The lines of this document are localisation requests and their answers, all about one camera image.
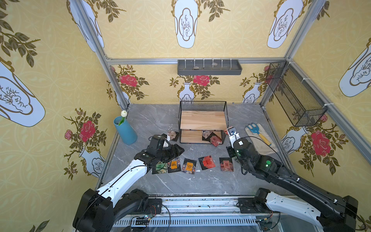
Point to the blue cylindrical vase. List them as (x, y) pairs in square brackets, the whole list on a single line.
[(125, 130)]

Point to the white tulip flower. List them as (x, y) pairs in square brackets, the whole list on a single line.
[(124, 115)]

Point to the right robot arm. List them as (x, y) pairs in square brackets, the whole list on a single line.
[(330, 212)]

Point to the red floral tea bag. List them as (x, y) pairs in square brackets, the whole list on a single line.
[(215, 140)]

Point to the red house tea bag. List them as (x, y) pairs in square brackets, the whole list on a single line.
[(226, 164)]

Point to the black mesh wall basket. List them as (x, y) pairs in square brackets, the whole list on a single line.
[(299, 101)]

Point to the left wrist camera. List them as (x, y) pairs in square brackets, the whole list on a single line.
[(166, 140)]

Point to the blue yellow hand rake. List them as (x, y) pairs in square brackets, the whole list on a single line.
[(254, 128)]

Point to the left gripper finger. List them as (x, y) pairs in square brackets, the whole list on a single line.
[(178, 149), (174, 155)]

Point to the green tea bag shelf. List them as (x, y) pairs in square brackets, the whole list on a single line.
[(160, 168)]

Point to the red label tea bag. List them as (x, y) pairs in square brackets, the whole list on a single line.
[(206, 162)]

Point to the grey wall tray shelf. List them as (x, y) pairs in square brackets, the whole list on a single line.
[(209, 67)]

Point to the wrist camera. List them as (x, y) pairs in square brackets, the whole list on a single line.
[(166, 140), (233, 135)]

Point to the beige cloth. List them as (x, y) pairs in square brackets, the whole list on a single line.
[(260, 139)]

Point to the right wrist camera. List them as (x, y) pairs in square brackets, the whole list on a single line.
[(233, 135)]

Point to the beige illustrated tea bag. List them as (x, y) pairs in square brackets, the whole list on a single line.
[(172, 135)]

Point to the black wire two-tier shelf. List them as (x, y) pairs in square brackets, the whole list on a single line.
[(198, 116)]

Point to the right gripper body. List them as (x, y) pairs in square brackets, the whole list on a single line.
[(232, 149)]

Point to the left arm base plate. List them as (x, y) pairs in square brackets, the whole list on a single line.
[(153, 207)]

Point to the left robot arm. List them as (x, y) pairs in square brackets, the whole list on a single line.
[(100, 209)]

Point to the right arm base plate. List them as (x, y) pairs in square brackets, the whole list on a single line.
[(252, 205)]

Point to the pale illustrated tea bag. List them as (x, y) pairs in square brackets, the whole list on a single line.
[(206, 134)]

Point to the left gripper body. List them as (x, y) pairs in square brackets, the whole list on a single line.
[(169, 151)]

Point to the orange black tea bag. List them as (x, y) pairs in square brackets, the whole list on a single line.
[(174, 165), (189, 166)]

